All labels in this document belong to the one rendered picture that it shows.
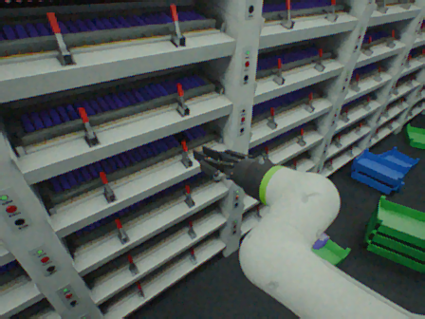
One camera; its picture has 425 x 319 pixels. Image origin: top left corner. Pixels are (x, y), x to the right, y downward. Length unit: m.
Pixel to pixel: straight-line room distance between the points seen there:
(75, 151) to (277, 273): 0.52
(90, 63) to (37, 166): 0.26
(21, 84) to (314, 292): 0.61
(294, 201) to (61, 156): 0.52
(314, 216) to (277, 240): 0.08
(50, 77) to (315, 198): 0.55
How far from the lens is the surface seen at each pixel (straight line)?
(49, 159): 0.69
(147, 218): 0.97
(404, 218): 1.74
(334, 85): 1.46
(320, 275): 0.43
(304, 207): 0.47
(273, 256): 0.45
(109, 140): 0.70
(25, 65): 0.64
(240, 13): 0.81
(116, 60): 0.64
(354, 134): 2.07
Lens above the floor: 1.22
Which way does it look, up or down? 36 degrees down
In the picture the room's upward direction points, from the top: straight up
